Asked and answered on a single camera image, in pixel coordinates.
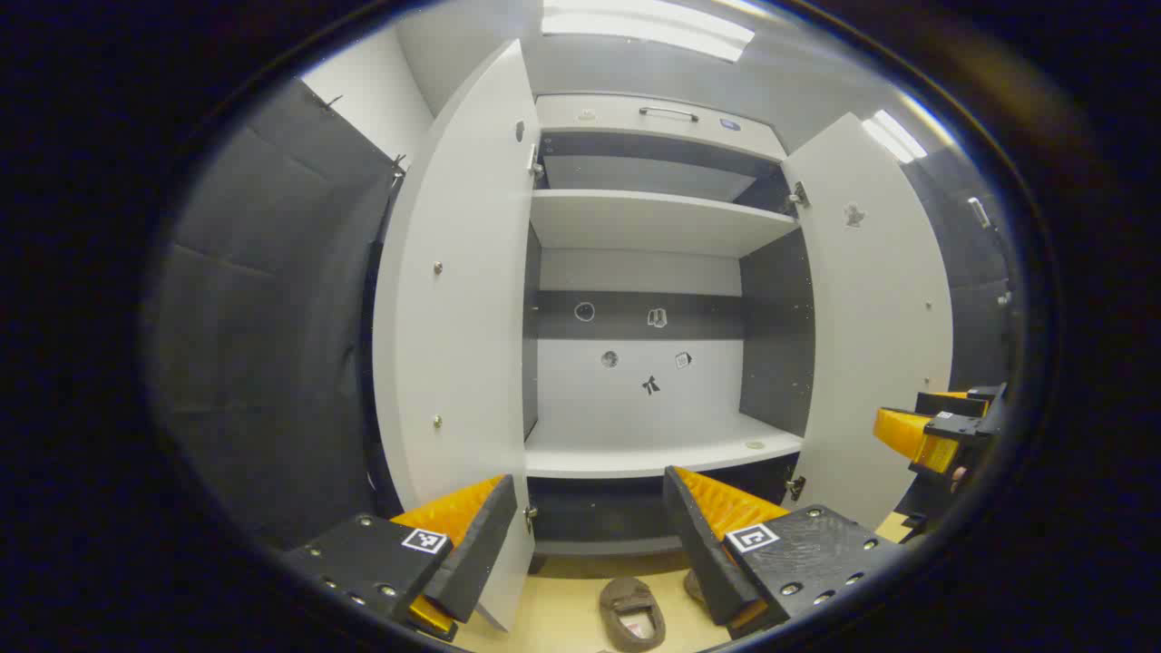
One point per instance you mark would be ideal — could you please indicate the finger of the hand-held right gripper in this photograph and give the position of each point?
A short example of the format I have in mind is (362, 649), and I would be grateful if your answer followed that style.
(961, 404)
(907, 433)

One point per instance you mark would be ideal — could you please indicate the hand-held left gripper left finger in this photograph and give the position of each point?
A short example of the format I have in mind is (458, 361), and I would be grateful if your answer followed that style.
(481, 553)

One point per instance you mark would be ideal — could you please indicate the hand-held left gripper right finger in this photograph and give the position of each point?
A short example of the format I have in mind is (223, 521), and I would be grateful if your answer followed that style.
(703, 553)

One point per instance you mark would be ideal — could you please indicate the brown fuzzy shoe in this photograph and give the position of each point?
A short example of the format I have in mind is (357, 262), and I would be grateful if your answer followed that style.
(630, 612)
(694, 588)

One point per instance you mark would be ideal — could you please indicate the white shoe cabinet door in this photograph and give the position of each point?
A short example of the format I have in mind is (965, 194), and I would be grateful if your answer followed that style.
(453, 317)
(871, 345)

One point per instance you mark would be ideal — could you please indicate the white shoe cabinet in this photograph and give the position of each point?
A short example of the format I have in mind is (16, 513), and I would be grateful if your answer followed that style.
(635, 399)

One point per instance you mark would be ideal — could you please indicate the metal door hinge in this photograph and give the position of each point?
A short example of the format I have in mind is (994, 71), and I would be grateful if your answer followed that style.
(535, 163)
(530, 518)
(795, 488)
(798, 194)

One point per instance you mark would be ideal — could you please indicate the white cabinet drawer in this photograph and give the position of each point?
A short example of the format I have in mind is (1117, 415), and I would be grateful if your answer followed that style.
(635, 127)

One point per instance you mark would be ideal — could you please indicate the black backdrop cloth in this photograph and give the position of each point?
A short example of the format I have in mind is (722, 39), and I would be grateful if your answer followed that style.
(970, 272)
(263, 317)

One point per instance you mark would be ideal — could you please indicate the large ceiling light panel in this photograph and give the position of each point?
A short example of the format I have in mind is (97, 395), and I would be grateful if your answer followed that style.
(644, 27)

